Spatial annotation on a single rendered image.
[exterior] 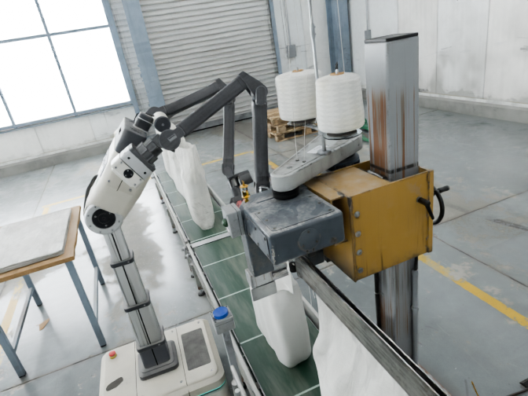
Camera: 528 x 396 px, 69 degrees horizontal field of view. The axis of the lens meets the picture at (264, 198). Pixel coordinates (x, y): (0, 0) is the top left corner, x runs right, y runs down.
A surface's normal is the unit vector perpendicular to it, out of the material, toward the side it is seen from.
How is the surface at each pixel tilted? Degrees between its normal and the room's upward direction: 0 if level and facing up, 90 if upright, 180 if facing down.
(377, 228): 90
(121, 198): 115
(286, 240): 90
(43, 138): 90
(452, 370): 0
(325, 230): 90
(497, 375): 0
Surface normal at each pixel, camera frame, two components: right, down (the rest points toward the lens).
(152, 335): 0.33, 0.33
